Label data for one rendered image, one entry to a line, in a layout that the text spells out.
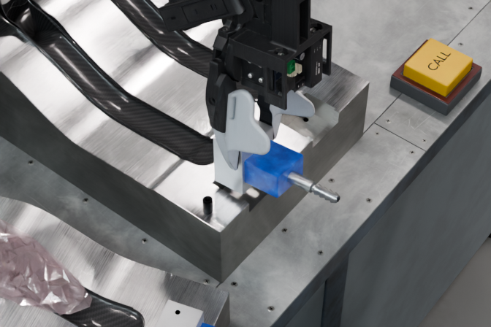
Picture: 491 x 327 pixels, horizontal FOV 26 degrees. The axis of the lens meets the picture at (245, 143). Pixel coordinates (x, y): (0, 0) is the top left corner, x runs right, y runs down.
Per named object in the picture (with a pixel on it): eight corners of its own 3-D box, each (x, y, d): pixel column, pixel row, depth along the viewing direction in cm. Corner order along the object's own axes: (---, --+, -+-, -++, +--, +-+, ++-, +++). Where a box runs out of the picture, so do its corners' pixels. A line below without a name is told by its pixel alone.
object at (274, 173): (351, 207, 103) (354, 163, 99) (321, 235, 99) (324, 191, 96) (245, 155, 109) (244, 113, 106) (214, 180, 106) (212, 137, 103)
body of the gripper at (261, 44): (283, 119, 93) (282, -3, 85) (207, 85, 97) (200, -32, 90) (332, 79, 97) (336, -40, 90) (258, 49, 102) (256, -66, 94)
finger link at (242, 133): (254, 197, 97) (267, 106, 93) (204, 173, 100) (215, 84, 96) (274, 186, 100) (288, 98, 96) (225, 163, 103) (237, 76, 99)
